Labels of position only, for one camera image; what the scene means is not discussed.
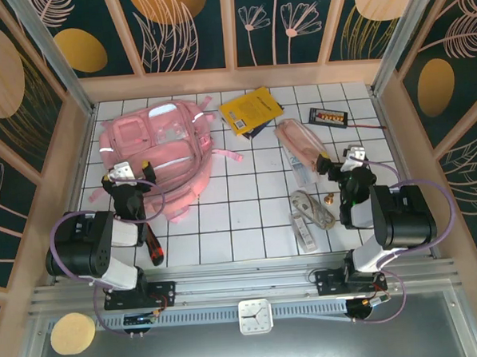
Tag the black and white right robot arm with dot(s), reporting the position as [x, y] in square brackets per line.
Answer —
[408, 217]

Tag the grey metal panel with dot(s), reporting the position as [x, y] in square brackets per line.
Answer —
[311, 346]

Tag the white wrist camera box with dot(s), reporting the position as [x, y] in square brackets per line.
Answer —
[121, 171]
[354, 155]

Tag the clear packaged ruler set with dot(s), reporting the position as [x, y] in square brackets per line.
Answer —
[302, 174]

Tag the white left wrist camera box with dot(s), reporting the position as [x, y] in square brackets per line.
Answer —
[121, 171]

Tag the pink backpack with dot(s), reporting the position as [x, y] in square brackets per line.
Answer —
[173, 158]

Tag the orange and black utility knife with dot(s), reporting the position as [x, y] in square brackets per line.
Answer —
[156, 251]

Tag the white square clock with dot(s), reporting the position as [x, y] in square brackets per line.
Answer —
[255, 316]

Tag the pale pink pencil case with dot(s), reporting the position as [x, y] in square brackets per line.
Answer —
[300, 139]

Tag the long clear blister pack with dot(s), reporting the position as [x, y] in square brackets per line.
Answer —
[305, 235]

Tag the small brass fitting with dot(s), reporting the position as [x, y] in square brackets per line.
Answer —
[328, 199]

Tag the black board with orange connectors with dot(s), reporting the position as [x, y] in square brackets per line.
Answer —
[327, 118]

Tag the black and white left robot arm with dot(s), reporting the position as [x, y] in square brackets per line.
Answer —
[82, 242]

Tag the round wooden disc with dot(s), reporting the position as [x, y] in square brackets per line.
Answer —
[72, 334]

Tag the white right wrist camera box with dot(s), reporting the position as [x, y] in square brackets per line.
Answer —
[354, 155]

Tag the yellow book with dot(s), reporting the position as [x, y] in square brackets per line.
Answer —
[255, 107]

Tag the dark blue book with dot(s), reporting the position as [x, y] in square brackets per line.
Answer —
[260, 130]

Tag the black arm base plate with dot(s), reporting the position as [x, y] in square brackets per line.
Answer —
[328, 283]
[164, 290]

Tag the aluminium frame post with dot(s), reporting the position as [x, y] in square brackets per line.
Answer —
[54, 56]
[403, 38]

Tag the aluminium mounting rail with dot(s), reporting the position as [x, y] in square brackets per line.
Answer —
[244, 282]

